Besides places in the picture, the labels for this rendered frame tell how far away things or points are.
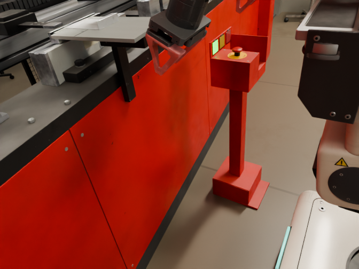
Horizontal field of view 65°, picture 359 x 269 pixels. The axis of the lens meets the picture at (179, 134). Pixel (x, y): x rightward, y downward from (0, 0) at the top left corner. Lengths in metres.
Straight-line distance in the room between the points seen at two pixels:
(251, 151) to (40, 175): 1.40
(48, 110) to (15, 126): 0.08
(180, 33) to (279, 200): 1.27
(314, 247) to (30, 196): 0.89
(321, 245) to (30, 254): 0.89
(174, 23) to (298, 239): 0.88
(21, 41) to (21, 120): 0.43
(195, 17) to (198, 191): 1.26
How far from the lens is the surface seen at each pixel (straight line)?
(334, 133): 0.70
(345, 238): 1.18
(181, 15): 0.46
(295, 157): 1.86
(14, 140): 0.69
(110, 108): 0.85
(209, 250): 1.40
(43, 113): 0.75
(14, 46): 1.11
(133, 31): 0.75
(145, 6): 1.27
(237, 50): 1.11
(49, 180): 0.74
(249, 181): 1.50
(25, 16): 1.08
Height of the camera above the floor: 1.20
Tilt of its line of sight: 36 degrees down
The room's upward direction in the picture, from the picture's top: 7 degrees counter-clockwise
